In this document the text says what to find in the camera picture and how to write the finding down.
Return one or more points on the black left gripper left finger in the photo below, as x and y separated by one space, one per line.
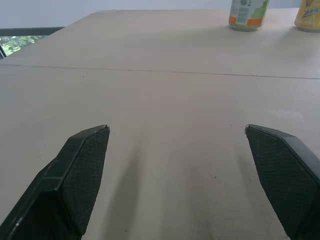
72 180

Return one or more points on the green and orange drink can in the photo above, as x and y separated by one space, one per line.
247 15

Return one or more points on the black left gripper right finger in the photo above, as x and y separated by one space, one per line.
285 175

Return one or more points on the dark window frame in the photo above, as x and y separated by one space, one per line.
25 31

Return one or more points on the yellow drink can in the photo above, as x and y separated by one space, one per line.
308 16

